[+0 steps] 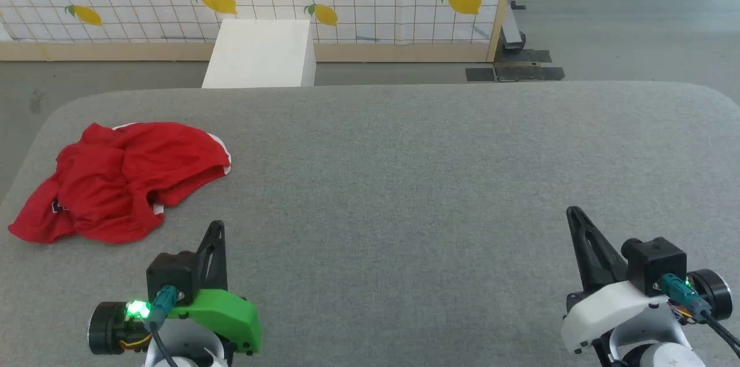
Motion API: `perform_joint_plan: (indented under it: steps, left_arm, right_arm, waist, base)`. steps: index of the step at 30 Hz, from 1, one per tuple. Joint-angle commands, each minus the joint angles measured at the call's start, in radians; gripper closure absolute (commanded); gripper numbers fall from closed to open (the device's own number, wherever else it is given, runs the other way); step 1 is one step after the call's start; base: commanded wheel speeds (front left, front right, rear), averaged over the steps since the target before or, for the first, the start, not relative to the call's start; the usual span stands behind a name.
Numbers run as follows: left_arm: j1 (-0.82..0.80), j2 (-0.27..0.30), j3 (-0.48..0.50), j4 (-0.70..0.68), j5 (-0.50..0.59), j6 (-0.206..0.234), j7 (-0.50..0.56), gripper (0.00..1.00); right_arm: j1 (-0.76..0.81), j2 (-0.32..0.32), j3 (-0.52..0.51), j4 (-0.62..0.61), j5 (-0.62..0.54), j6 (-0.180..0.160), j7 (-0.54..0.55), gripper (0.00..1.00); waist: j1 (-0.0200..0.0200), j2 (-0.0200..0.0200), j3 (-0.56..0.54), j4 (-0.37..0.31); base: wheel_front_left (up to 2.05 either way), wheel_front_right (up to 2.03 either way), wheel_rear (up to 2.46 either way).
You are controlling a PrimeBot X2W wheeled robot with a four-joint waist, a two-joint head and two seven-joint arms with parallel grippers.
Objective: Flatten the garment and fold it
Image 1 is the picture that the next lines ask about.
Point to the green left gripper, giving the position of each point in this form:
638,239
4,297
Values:
225,315

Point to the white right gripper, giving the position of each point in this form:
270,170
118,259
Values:
607,312

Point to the red shorts with white stripe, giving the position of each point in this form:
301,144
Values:
121,182

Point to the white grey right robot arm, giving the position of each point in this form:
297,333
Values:
711,292

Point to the white rectangular box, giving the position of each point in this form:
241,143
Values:
260,55

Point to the grey metal leg with caster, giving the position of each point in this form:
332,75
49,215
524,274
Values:
511,32

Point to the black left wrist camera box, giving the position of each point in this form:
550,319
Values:
170,273

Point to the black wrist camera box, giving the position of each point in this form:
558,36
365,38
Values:
170,273
656,260

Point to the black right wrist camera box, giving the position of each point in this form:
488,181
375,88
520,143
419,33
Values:
656,260

